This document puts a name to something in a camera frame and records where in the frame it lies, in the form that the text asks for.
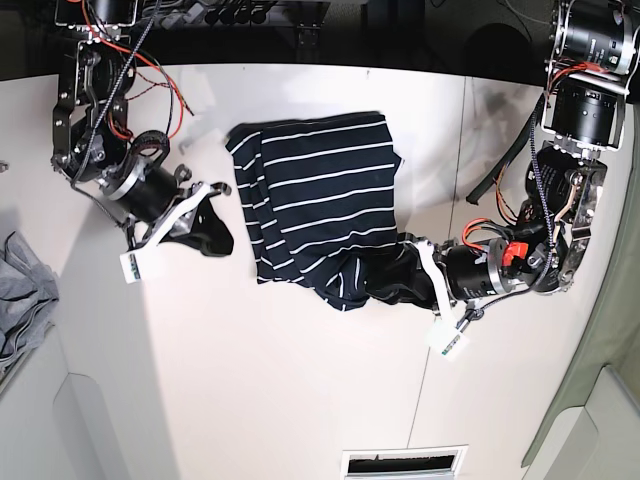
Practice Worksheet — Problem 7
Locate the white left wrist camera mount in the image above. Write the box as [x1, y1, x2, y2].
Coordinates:
[411, 238, 469, 362]

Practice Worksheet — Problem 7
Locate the black power strip with plugs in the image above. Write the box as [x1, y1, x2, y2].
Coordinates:
[154, 0, 331, 30]

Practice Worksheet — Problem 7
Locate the black round object on floor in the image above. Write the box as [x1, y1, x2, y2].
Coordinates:
[463, 23, 533, 81]

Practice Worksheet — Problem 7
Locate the navy white striped t-shirt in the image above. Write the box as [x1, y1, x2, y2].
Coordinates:
[226, 111, 415, 311]

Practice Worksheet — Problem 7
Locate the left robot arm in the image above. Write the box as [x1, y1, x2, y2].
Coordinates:
[365, 1, 639, 319]

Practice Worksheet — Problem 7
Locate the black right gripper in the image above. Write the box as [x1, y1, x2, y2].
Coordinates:
[100, 159, 234, 257]

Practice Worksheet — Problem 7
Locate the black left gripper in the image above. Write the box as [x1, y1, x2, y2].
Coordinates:
[367, 237, 538, 311]

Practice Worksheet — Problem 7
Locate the grey cloth pile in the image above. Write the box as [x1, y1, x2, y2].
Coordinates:
[1, 231, 60, 374]

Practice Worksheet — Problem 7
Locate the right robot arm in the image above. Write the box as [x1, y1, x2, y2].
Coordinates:
[51, 1, 234, 257]

